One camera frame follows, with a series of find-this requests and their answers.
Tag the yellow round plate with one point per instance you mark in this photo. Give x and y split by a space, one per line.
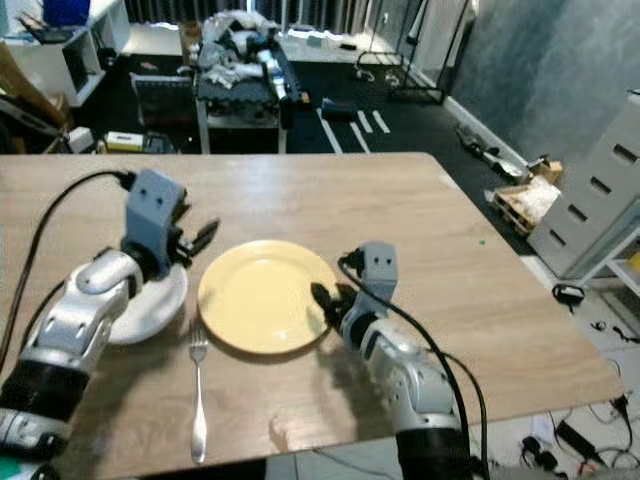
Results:
260 298

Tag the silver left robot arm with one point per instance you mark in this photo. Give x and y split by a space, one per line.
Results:
75 320

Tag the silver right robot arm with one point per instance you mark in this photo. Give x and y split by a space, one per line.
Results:
410 385

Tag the white round plate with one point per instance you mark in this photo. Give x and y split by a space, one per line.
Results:
160 310

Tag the yellow and white device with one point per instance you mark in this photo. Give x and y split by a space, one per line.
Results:
125 141

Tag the black plastic crate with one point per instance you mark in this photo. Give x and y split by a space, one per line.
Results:
165 98

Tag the black workbench with white legs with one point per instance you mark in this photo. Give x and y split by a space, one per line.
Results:
240 100

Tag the silver metal fork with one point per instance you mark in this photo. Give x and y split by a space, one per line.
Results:
198 400

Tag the flat black box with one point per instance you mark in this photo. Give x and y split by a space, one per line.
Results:
337 106

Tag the pile of white grey clutter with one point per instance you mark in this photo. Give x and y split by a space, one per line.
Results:
240 42

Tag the wooden pallet with white bags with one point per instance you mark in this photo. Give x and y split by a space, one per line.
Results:
525 202

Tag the long grey floor tool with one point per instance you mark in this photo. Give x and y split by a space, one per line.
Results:
490 150

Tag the brown cardboard sheet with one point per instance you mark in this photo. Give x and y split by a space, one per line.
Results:
25 90

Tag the white cube shelf unit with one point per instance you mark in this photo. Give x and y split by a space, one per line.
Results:
65 55

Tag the small black charger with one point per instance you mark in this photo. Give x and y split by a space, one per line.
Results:
568 295

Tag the small brown cardboard box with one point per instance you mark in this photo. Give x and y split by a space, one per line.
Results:
546 170

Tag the black metal floor rack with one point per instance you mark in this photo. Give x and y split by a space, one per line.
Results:
410 60

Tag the blue box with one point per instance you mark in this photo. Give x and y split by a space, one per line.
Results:
65 10

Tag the white drawer cabinet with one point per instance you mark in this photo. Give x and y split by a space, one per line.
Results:
585 195

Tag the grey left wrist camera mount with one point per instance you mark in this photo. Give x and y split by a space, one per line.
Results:
152 205

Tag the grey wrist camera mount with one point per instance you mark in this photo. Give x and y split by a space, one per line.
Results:
152 205
379 268

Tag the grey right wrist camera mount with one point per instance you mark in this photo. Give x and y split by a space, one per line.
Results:
379 268

